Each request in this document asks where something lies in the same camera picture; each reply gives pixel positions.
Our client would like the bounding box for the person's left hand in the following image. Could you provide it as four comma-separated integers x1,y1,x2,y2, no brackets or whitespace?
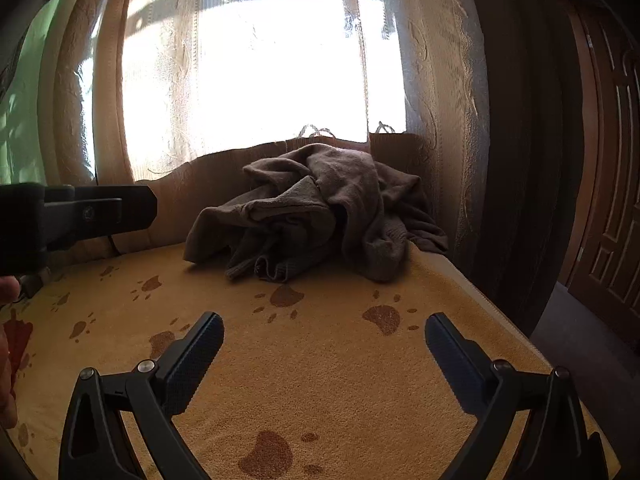
0,276,22,431

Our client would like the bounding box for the mauve grey knit sweater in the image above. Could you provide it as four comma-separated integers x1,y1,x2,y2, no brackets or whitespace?
182,142,408,283

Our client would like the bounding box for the yellow paw print blanket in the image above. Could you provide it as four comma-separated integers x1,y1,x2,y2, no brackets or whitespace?
0,240,621,480

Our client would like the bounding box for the beige embossed curtain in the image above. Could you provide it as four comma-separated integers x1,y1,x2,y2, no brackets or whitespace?
50,0,586,321
0,0,97,187

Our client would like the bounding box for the brown wooden door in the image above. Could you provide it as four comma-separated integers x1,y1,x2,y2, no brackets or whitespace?
560,5,640,361

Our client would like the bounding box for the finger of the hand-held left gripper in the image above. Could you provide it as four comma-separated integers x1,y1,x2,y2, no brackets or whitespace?
44,185,158,254

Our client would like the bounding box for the beige grey garment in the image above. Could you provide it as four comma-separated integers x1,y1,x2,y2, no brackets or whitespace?
372,160,449,256

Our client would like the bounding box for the red knit sweater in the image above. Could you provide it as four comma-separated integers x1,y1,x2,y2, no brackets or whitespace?
2,319,34,377

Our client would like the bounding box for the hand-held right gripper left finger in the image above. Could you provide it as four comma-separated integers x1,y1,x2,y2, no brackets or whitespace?
59,311,225,480

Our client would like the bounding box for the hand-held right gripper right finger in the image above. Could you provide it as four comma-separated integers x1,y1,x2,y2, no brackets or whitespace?
425,312,608,480

